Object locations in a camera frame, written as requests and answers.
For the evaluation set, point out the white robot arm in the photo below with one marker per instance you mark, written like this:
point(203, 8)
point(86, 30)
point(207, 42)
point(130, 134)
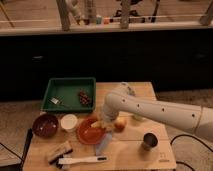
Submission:
point(192, 119)

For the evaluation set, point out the dark red bowl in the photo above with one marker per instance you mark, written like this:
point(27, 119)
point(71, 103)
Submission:
point(45, 126)

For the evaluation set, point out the yellow banana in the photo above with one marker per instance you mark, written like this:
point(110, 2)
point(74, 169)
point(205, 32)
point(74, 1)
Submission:
point(97, 124)

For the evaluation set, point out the green plastic tray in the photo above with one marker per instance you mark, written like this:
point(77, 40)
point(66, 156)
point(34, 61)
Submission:
point(66, 90)

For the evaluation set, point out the small white cup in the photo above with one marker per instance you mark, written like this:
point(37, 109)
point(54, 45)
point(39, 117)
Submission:
point(69, 122)

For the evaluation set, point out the red yellow apple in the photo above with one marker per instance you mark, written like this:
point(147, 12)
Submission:
point(120, 124)

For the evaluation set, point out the dark grape bunch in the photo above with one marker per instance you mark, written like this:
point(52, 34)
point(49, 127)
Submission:
point(84, 99)

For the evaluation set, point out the metal fork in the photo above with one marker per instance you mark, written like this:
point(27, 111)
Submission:
point(58, 102)

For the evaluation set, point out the dark metal cup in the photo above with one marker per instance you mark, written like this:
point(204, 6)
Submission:
point(149, 141)

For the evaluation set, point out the blue grey knife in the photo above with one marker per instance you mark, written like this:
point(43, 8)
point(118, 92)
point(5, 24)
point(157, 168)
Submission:
point(103, 144)

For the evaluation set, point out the orange red plate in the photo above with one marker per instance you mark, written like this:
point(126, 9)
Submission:
point(87, 134)

